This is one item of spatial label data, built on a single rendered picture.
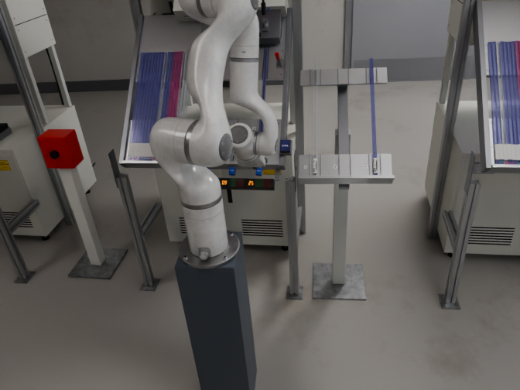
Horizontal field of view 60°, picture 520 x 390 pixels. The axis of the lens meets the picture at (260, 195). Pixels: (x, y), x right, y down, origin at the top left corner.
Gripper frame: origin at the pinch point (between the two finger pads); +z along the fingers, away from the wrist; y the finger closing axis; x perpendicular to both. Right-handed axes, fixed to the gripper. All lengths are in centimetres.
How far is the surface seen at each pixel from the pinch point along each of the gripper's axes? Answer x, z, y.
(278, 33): 58, 4, 5
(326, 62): 194, 270, 18
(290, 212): -12.8, 27.8, 11.5
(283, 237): -18, 74, 4
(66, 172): 3, 29, -96
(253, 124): 20.0, 10.0, -3.7
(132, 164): 2, 10, -54
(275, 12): 68, 4, 4
